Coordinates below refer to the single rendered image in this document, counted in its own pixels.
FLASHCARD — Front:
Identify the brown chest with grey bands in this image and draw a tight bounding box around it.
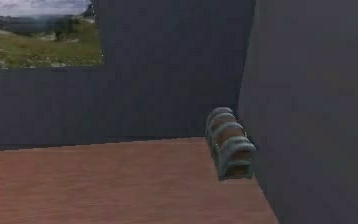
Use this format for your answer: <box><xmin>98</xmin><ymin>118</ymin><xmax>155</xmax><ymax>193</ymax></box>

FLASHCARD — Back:
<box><xmin>204</xmin><ymin>106</ymin><xmax>258</xmax><ymax>182</ymax></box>

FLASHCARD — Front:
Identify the window with landscape view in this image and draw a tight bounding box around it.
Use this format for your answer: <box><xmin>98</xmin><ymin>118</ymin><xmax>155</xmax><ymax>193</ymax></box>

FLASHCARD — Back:
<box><xmin>0</xmin><ymin>0</ymin><xmax>105</xmax><ymax>70</ymax></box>

